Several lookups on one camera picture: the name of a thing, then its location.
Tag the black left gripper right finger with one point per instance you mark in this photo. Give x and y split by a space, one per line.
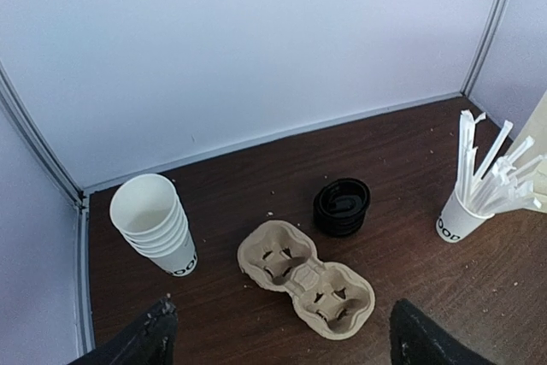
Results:
416 339

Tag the right aluminium corner post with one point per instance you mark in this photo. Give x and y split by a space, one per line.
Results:
491 26

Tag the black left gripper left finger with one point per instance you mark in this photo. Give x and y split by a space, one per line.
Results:
149 339

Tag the left aluminium corner post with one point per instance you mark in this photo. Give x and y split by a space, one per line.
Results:
45 299

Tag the brown paper takeout bag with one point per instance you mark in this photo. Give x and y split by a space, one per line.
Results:
534 159

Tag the aluminium corner post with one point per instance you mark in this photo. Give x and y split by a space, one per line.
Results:
491 26
45 299

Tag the white cup holding straws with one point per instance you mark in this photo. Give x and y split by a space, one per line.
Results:
456 221

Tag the brown pulp cup carrier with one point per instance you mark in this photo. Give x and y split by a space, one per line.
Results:
331 298

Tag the stack of white paper cups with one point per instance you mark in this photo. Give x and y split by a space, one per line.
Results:
148 213

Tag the stack of black cup lids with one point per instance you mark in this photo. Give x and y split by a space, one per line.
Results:
340 208

